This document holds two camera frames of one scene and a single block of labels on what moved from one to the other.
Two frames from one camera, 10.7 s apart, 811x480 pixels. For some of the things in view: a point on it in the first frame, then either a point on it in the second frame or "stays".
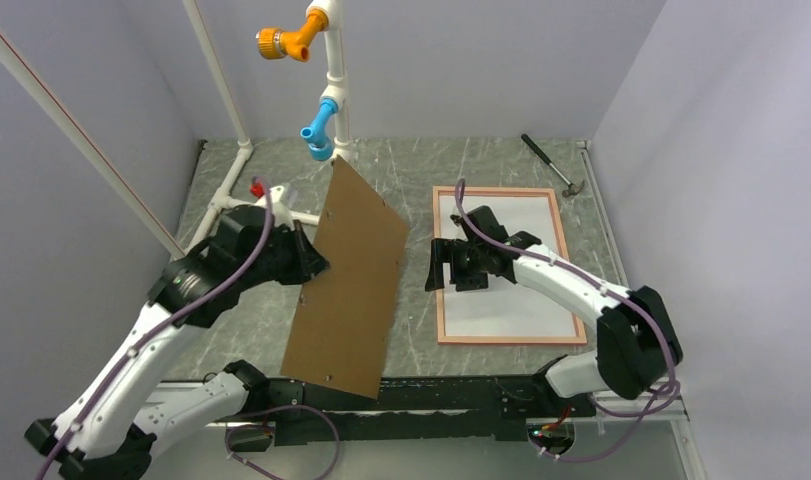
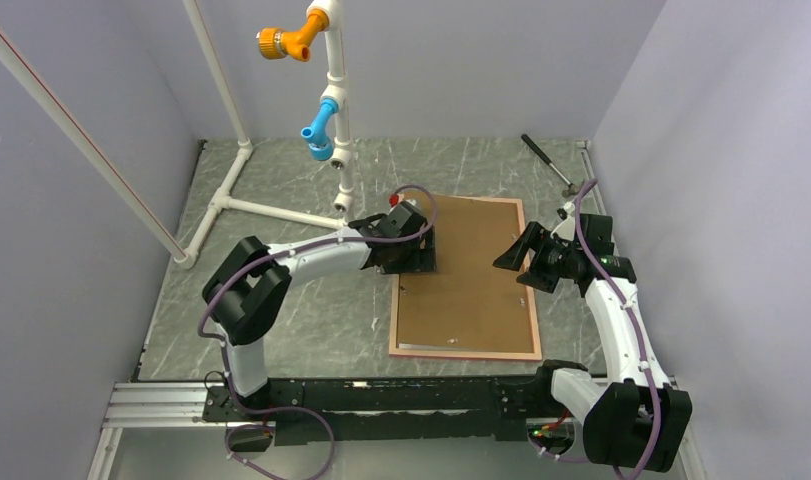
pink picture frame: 443,340 → 468,306
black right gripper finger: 435,278 → 514,256
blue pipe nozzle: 319,145 stays
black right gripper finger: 441,252 → 540,234
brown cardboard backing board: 344,327 → 468,303
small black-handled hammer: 572,187 stays
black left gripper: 308,263 → 423,260
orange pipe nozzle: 273,43 stays
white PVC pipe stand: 326,20 stays
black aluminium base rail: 417,409 stays
